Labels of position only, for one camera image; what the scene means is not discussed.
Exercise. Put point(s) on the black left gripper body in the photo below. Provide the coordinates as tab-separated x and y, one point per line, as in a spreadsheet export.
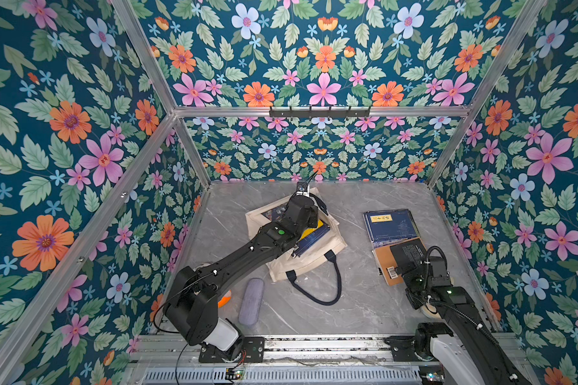
310	220

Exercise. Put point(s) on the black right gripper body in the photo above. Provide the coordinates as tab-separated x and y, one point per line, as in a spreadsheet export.
415	269

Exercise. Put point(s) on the brown cover book barcode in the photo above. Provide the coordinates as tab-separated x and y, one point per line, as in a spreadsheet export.
397	259

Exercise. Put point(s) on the cream canvas tote bag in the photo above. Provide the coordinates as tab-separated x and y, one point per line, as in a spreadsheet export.
287	268

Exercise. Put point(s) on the navy book yellow label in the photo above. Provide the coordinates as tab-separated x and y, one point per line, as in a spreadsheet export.
386	227
304	245

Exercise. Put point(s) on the yellow spine book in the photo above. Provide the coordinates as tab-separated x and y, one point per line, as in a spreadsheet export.
309	231

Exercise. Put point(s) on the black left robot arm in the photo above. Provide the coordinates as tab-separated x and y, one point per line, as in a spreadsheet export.
192	304

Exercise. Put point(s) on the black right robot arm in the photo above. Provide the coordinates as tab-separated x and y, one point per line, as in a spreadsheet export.
460	341

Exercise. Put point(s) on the beige pouch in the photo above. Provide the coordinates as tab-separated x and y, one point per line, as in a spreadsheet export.
430	311

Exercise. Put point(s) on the plush doll toy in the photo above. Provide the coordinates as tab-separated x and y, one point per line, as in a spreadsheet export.
225	299

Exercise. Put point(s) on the purple pouch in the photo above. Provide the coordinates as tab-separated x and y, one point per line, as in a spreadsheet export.
251	302

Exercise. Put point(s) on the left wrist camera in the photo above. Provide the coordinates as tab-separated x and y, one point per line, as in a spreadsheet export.
303	189

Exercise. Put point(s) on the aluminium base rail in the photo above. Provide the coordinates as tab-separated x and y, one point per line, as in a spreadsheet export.
307	359

